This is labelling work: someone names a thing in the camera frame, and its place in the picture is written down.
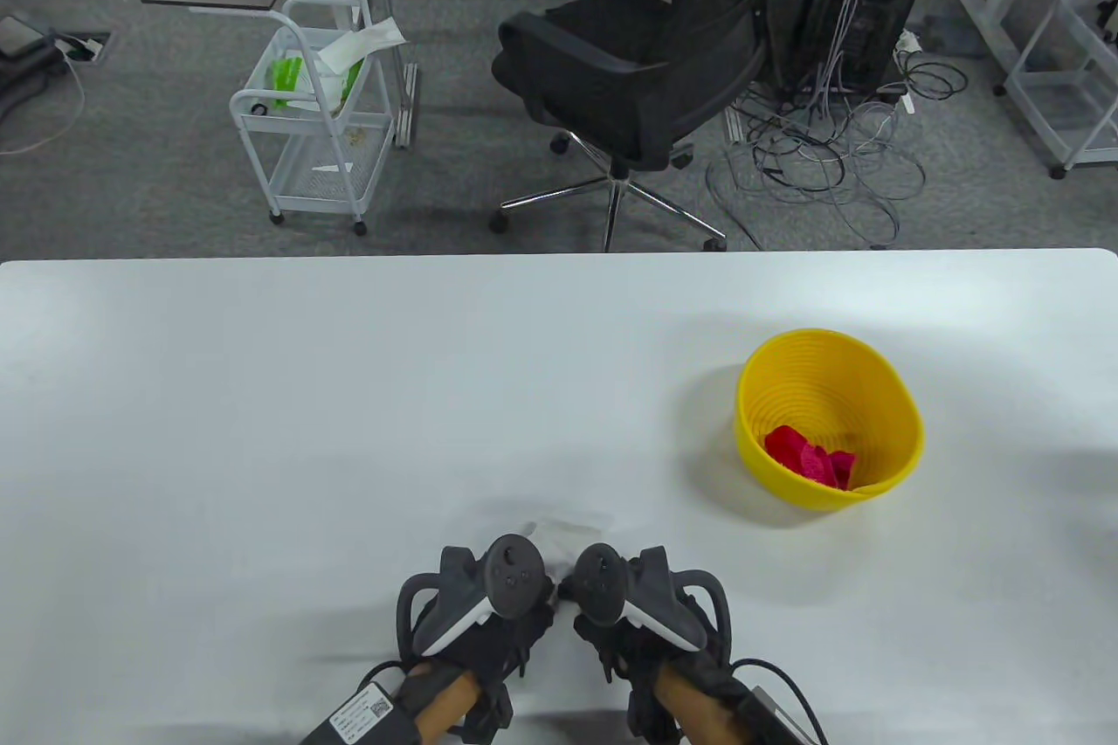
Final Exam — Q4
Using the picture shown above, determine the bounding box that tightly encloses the person's left hand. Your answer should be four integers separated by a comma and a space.
416, 599, 557, 682

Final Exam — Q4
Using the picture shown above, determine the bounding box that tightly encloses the person's right hand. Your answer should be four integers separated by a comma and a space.
572, 614, 735, 682

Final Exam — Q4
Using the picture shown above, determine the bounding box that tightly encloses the person's left forearm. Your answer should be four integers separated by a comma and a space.
411, 668, 480, 742

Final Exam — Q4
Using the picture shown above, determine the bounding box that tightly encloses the person's right forearm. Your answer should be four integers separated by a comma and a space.
655, 662, 743, 745

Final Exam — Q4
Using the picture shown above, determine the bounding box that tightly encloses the yellow woven basket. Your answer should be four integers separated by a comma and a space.
735, 328, 925, 513

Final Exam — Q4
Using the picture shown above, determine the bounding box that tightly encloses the silver metal stand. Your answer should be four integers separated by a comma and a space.
365, 0, 421, 150

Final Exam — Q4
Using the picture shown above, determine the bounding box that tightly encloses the black mesh office chair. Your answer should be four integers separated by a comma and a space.
489, 0, 818, 253

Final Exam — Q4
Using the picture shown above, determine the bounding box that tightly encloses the white green wipes pack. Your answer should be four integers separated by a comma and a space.
301, 62, 369, 115

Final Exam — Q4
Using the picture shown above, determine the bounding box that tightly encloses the green plastic packet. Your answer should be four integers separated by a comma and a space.
267, 55, 307, 110

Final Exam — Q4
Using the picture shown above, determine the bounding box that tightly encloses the white paper towel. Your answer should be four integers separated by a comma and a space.
314, 18, 408, 73

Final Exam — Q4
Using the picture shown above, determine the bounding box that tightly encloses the white metal rack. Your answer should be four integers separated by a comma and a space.
1003, 0, 1118, 180

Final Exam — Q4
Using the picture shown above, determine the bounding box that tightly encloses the floor power socket box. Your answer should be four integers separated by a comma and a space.
54, 31, 115, 65

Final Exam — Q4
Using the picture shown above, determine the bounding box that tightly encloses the white wire utility cart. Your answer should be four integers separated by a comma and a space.
229, 0, 397, 238

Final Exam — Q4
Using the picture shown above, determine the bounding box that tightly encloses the tangle of floor cables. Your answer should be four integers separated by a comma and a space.
706, 38, 969, 251

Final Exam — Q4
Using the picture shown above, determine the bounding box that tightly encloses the white desk leg frame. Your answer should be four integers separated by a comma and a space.
952, 0, 1062, 96

